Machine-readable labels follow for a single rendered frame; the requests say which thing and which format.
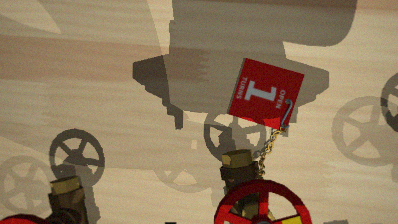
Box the red square tag on chain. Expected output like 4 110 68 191
229 58 305 180

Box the dark grey pipe assembly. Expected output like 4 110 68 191
0 149 312 224

